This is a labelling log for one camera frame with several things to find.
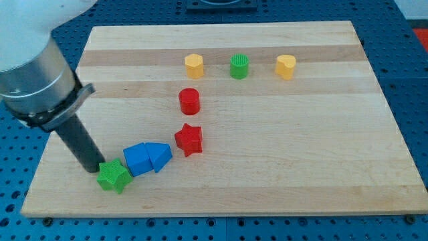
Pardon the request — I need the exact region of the wooden board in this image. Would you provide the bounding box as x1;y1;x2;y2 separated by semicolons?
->
21;21;427;218

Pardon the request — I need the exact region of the green cylinder block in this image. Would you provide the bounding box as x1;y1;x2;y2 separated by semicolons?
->
229;54;249;80

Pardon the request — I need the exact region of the yellow hexagon block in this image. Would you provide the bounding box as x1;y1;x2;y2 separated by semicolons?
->
185;54;204;79

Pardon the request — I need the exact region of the red object at edge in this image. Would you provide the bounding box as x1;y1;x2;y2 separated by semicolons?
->
413;28;428;52

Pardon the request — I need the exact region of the red cylinder block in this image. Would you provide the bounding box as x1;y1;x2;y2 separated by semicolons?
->
179;88;201;115

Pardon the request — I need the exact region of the blue triangle block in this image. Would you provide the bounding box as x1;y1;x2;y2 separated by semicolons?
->
145;143;173;173

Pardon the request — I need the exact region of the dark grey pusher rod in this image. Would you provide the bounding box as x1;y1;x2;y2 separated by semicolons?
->
55;114;105;173

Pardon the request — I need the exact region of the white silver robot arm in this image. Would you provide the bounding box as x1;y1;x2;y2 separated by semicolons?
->
1;0;96;132

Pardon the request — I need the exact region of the green star block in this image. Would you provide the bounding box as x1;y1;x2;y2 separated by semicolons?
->
97;158;132;194

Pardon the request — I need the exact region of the blue cube block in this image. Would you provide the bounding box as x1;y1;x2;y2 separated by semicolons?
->
123;143;153;177

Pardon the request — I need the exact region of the yellow heart block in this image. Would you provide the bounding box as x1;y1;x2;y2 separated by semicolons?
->
275;54;296;80

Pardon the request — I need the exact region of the red star block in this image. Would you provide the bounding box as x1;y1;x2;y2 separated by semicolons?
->
175;123;203;157

